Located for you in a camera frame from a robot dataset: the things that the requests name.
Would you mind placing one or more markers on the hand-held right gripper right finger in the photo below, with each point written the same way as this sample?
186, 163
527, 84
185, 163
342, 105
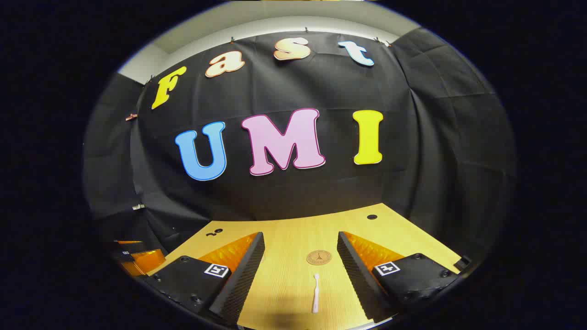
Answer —
357, 279

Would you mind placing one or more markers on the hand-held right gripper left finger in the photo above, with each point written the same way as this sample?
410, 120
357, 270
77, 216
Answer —
243, 279

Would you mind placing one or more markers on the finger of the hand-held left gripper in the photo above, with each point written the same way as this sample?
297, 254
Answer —
146, 262
124, 250

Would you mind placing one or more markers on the white toothbrush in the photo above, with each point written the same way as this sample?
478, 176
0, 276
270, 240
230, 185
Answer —
315, 293

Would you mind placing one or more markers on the round brown coaster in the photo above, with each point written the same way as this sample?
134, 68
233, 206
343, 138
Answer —
318, 257

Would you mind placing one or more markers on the wooden desktop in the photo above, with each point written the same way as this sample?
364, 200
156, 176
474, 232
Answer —
293, 284

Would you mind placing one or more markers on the white cloth clip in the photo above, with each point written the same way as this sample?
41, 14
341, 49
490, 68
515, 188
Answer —
138, 207

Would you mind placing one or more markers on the black backdrop cloth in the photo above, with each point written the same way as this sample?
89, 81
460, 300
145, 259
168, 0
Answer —
321, 192

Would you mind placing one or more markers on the small black block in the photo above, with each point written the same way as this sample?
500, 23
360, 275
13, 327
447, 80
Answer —
463, 262

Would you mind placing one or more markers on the brown cloth clip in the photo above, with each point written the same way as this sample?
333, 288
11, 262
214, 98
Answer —
130, 117

